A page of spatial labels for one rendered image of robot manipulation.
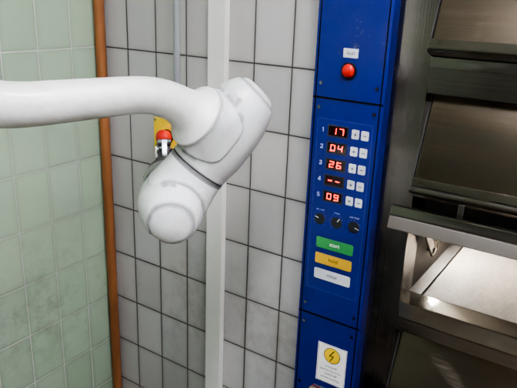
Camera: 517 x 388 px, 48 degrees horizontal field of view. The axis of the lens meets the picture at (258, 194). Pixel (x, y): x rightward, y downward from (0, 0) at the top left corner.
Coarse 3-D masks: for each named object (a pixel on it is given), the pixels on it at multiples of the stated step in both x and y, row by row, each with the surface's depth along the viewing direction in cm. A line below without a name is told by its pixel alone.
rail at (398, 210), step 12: (396, 204) 107; (408, 216) 104; (420, 216) 103; (432, 216) 102; (444, 216) 101; (456, 228) 100; (468, 228) 99; (480, 228) 98; (492, 228) 97; (504, 240) 96; (516, 240) 95
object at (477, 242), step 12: (396, 216) 106; (396, 228) 106; (408, 228) 105; (420, 228) 103; (432, 228) 102; (444, 228) 101; (504, 228) 112; (444, 240) 101; (456, 240) 100; (468, 240) 99; (480, 240) 98; (492, 240) 97; (492, 252) 97; (504, 252) 96; (516, 252) 95
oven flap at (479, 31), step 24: (456, 0) 104; (480, 0) 102; (504, 0) 100; (456, 24) 104; (480, 24) 102; (504, 24) 100; (432, 48) 104; (456, 48) 102; (480, 48) 100; (504, 48) 98
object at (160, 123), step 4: (156, 116) 143; (156, 120) 143; (160, 120) 142; (164, 120) 141; (156, 124) 143; (160, 124) 142; (164, 124) 141; (168, 124) 141; (156, 128) 143; (160, 128) 142; (164, 128) 142; (168, 128) 141; (156, 132) 144; (172, 140) 141; (172, 144) 142; (176, 144) 141; (172, 148) 142
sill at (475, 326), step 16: (400, 304) 126; (416, 304) 125; (432, 304) 125; (448, 304) 125; (416, 320) 125; (432, 320) 123; (448, 320) 121; (464, 320) 119; (480, 320) 119; (496, 320) 120; (464, 336) 120; (480, 336) 118; (496, 336) 116; (512, 336) 114; (512, 352) 115
